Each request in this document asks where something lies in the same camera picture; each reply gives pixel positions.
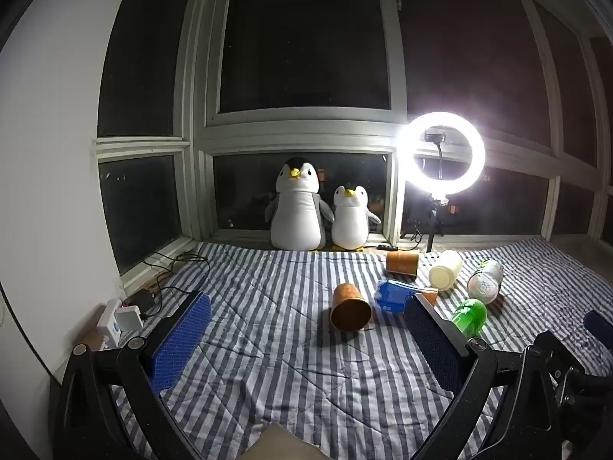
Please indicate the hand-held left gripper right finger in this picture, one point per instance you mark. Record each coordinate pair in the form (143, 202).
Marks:
(433, 340)

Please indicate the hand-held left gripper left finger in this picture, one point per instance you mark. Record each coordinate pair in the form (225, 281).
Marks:
(181, 342)

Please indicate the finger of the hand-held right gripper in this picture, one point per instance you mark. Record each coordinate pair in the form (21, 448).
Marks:
(591, 388)
(599, 326)

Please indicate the brown paper cup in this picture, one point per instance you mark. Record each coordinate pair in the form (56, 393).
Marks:
(429, 293)
(351, 309)
(402, 262)

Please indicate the green plastic bottle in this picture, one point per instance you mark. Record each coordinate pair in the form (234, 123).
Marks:
(470, 317)

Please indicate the black power adapter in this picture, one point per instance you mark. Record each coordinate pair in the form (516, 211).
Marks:
(143, 299)

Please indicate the white charger plug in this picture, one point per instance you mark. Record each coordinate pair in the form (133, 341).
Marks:
(128, 317)

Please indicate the blue plastic packet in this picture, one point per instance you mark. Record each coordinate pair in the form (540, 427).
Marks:
(393, 295)

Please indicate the white plastic bottle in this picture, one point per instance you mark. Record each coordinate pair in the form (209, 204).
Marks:
(445, 270)

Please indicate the white power strip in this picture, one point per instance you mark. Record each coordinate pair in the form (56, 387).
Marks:
(109, 326)

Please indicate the clear bottle with green label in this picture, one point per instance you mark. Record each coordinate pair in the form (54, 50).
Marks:
(484, 280)

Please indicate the black power strip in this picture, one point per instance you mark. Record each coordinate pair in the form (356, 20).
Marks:
(387, 247)

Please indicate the striped blanket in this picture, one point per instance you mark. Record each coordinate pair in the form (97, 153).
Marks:
(287, 345)

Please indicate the black tripod stand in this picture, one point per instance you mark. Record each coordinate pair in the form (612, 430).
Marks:
(431, 223)

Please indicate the beige cardboard piece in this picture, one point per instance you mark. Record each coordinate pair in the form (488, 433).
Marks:
(282, 445)

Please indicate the small penguin plush toy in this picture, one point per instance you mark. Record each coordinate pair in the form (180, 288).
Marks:
(350, 220)

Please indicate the large penguin plush toy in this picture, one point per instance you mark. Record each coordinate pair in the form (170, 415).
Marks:
(296, 211)

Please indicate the white window frame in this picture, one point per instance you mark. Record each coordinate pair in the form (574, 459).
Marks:
(196, 139)

